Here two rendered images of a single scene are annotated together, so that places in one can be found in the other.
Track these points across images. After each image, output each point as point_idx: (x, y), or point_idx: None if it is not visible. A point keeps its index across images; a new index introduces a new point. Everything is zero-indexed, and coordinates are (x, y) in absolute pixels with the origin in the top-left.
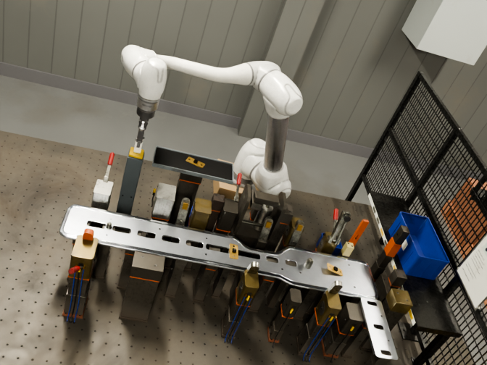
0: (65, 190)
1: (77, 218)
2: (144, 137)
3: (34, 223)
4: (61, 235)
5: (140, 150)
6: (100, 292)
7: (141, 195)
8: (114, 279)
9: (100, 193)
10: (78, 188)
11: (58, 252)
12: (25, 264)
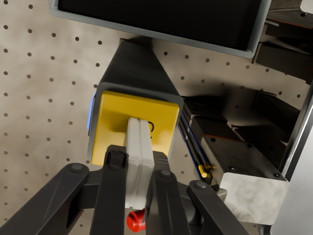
0: (50, 165)
1: (309, 225)
2: (118, 155)
3: (146, 203)
4: (172, 164)
5: (148, 129)
6: (299, 99)
7: (22, 1)
8: (277, 76)
9: (277, 207)
10: (36, 143)
11: None
12: None
